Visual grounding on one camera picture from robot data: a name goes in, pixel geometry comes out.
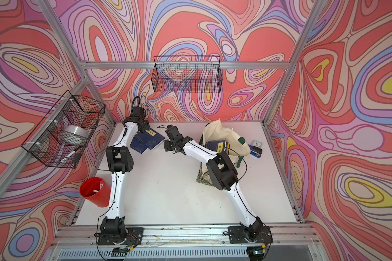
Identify black wire basket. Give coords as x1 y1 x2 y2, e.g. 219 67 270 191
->
21 91 106 169
151 55 223 94

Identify cream canvas bag green handles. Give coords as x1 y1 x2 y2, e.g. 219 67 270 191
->
200 120 250 168

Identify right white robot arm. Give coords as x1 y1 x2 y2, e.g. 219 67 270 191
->
163 125 265 243

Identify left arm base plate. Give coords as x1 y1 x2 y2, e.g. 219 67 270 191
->
94 227 144 246

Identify silver tape roll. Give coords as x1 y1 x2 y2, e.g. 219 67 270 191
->
61 125 89 146

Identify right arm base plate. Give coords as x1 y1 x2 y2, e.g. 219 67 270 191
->
223 226 273 245

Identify left black wire basket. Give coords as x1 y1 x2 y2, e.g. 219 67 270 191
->
21 91 106 169

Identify blue stapler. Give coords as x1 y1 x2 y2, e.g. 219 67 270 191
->
249 145 262 158

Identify white marker pen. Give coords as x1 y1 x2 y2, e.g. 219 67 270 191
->
60 151 76 164

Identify red cup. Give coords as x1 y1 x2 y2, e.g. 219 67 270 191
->
79 177 111 208

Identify back black wire basket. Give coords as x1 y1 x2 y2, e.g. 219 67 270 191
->
151 55 223 94

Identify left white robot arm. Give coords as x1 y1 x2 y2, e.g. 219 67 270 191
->
100 106 149 241

